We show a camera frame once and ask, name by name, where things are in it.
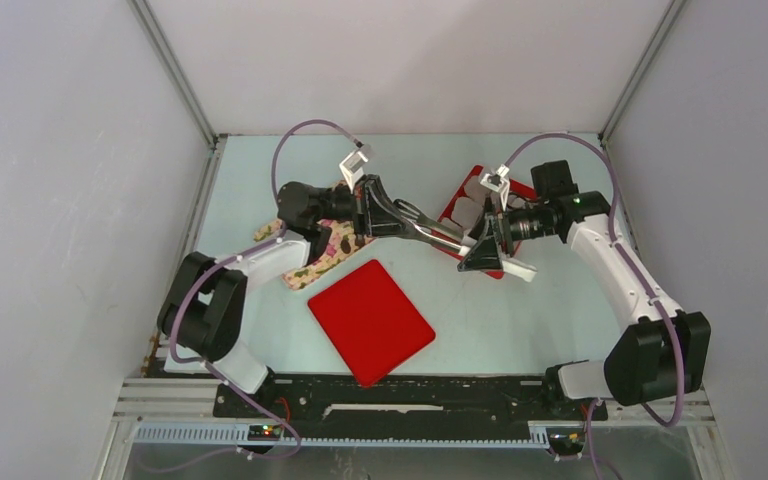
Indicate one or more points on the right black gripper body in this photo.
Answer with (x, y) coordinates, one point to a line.
(500, 232)

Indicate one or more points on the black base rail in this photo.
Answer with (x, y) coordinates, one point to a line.
(485, 409)

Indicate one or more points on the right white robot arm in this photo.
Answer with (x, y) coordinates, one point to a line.
(662, 348)

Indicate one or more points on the red chocolate box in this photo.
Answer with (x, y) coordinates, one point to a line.
(464, 208)

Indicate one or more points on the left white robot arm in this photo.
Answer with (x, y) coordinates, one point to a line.
(203, 308)

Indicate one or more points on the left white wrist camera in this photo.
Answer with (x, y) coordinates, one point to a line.
(352, 166)

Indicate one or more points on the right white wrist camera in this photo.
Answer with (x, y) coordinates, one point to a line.
(498, 182)

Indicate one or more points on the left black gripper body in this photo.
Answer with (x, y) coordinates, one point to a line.
(364, 211)

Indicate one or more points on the red box lid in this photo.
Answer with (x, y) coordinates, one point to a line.
(371, 323)

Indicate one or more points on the white handled metal tongs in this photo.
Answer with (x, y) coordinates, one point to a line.
(424, 229)

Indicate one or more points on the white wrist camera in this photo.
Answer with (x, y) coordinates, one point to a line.
(498, 182)
(352, 166)

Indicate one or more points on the floral pattern tray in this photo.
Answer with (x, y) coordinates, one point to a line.
(324, 255)

